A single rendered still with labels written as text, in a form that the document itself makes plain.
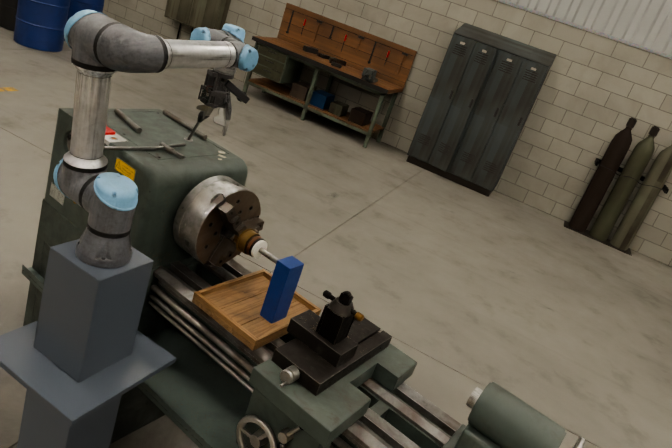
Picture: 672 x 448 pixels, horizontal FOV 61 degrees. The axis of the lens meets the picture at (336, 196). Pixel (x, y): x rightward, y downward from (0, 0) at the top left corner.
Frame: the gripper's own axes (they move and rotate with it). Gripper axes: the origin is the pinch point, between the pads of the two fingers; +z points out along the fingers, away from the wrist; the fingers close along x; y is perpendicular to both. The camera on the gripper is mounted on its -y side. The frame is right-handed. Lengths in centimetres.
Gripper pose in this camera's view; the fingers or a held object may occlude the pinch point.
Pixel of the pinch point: (215, 128)
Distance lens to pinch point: 204.9
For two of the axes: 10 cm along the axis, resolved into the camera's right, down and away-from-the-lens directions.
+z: -3.1, 8.9, 3.4
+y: -7.3, 0.1, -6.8
